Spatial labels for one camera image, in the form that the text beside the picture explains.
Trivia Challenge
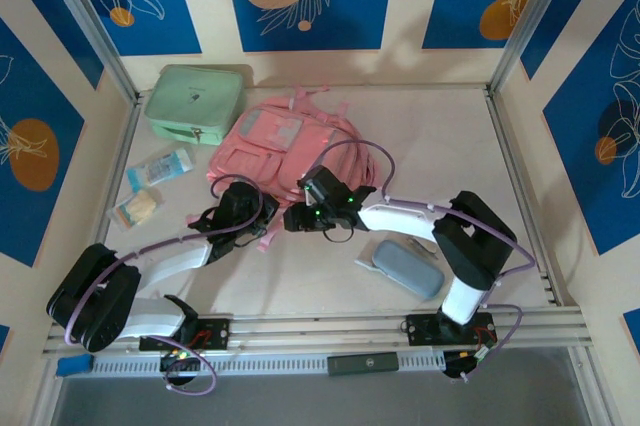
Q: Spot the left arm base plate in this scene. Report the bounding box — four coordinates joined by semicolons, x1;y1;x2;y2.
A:
138;316;231;352

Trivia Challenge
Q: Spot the aluminium corner post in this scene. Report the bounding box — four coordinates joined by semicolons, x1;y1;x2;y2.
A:
34;0;141;103
487;0;581;97

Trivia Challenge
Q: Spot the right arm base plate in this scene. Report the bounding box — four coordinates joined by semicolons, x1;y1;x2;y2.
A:
403;314;499;347

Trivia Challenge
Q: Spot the aluminium side rail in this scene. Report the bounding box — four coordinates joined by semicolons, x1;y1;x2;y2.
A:
74;93;144;315
483;88;569;307

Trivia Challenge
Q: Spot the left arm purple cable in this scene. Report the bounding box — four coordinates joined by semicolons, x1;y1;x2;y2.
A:
64;173;266;395

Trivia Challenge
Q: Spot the green zip pouch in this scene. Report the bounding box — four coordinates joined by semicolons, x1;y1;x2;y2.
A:
144;64;246;146

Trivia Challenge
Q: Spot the pink backpack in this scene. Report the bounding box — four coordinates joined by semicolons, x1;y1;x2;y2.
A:
185;86;396;253

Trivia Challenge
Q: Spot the dark green bar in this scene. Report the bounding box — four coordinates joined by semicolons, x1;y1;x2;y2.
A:
327;352;400;376

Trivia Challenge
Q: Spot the small grey white clip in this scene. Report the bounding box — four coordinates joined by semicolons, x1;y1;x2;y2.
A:
407;239;440;262

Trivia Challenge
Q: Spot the blue white tissue packet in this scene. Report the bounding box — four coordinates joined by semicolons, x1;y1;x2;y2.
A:
124;148;195;192

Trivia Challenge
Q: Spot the blue tape piece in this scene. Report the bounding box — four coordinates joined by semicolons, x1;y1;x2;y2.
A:
55;353;95;378

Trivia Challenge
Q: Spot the clear bag with beige contents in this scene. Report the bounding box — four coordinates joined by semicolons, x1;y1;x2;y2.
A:
107;189;165;233

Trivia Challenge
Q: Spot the grey slotted cable tray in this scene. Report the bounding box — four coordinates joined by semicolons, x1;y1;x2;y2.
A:
92;351;446;377

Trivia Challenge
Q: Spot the aluminium cross rail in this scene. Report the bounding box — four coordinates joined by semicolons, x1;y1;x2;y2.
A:
42;306;596;356

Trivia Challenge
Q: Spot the blue-grey glasses case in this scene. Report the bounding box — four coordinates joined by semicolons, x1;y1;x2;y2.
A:
372;239;445;301

